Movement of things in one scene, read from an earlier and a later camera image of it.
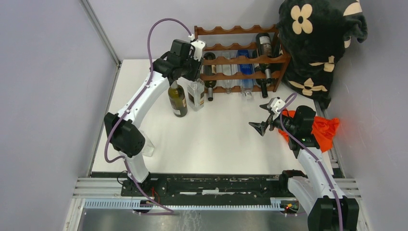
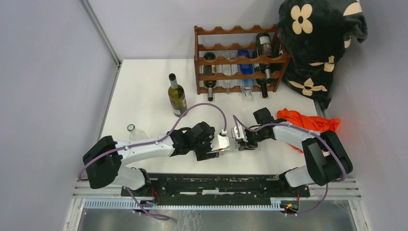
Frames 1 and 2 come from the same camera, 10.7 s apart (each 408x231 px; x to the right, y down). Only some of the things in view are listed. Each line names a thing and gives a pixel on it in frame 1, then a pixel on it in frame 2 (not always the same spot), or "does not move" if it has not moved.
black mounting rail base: [206, 185] does not move
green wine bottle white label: [263, 83] does not move
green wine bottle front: [210, 70] does not move
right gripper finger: [261, 127] -> [249, 147]
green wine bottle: [264, 47] does not move
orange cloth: [323, 130] does not move
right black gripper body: [288, 125] -> [253, 137]
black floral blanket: [315, 33] does not move
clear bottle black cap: [196, 95] -> [202, 156]
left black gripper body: [191, 69] -> [205, 146]
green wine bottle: [177, 96] does not move
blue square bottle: [246, 85] does not move
